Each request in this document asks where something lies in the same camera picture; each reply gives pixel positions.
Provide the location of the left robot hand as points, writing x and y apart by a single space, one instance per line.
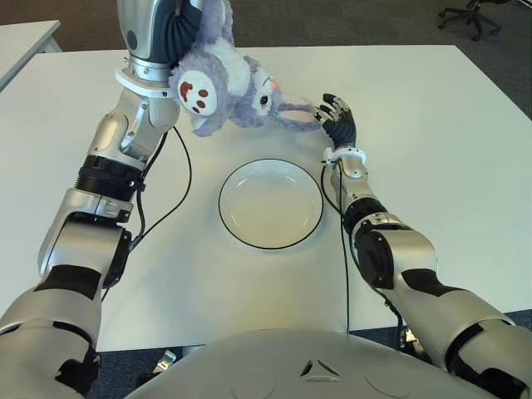
166 29

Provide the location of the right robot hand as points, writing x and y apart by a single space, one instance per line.
343 129

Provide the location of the purple plush bunny doll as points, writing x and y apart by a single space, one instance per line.
232 83

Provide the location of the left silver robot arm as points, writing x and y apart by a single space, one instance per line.
83 232

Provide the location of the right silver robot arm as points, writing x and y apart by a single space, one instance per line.
411 249

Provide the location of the white plate black rim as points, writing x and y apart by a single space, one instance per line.
271 205

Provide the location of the white side table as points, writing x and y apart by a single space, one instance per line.
23 45

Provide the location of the black office chair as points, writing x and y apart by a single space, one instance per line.
474 16

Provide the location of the silver robot torso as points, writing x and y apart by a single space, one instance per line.
311 357

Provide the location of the white table leg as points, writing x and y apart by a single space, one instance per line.
195 351

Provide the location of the silver metal bracket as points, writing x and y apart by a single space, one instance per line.
165 361

